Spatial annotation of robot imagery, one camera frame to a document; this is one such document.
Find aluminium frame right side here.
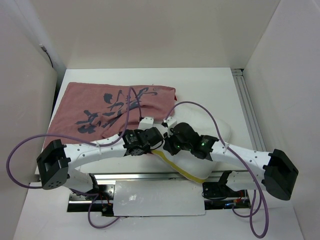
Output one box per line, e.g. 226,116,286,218
231,69,267,152

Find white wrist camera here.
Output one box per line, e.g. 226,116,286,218
138,116,154,131
161,116,178,131

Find black wall cable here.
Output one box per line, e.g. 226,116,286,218
39,43,57,70

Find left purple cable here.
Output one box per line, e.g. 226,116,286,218
6,86,148,230

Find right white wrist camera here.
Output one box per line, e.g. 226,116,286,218
161,116,178,131

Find purple cable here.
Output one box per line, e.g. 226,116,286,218
166,101,270,238
6,86,148,230

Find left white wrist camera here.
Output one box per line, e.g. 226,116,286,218
138,116,154,131

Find aluminium mounting rail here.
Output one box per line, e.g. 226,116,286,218
67,171,251,217

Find white pillow with yellow edge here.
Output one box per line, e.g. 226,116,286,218
152,103,232,184

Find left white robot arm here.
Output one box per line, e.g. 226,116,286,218
36,127,164,200

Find white glossy cover plate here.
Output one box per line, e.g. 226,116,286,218
113,180,206,217

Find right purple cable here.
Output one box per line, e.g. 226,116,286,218
166,101,270,238

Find pink and red pillowcase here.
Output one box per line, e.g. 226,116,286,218
48,82,177,142

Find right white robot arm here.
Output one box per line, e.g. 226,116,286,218
162,122,299,201

